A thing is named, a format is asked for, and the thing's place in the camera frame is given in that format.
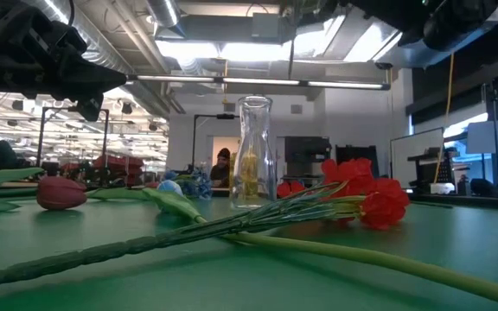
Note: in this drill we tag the red storage bins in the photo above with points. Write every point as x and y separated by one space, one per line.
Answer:
119 164

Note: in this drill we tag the grey ceiling unit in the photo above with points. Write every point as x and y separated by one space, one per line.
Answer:
270 28

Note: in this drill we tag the white panel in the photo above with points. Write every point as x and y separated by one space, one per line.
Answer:
491 136

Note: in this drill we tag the black tripod stand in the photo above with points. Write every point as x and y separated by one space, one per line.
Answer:
496 168

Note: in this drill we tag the long ceiling light fixture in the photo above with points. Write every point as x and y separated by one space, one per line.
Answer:
257 81

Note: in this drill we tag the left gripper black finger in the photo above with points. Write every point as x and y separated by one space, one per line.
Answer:
90 105
95 80

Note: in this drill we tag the black security camera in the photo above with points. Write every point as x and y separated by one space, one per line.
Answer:
383 66

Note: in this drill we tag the clear glass vase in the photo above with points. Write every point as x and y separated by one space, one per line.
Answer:
255 129

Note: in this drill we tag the green table mat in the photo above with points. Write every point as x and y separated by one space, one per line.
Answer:
275 287

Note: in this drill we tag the silver round duct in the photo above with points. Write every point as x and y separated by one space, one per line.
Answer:
162 10

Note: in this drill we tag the black equipment cabinet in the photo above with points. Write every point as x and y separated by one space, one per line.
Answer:
307 149

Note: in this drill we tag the yellow glass vase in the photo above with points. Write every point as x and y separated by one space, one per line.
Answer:
249 173

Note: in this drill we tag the black equipment rack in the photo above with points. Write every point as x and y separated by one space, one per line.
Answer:
426 166

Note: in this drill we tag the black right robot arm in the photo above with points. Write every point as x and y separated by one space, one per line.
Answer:
461 21

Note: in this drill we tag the long light green flower stem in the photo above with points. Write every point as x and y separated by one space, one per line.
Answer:
175 204

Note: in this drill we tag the whiteboard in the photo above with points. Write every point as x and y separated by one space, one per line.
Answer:
409 160

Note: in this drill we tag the dark red tulip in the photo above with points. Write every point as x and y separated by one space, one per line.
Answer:
61 194

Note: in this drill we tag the blue flower bunch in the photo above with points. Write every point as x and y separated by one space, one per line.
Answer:
199 183

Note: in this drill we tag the black stand frame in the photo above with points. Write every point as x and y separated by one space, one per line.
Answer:
40 138
194 138

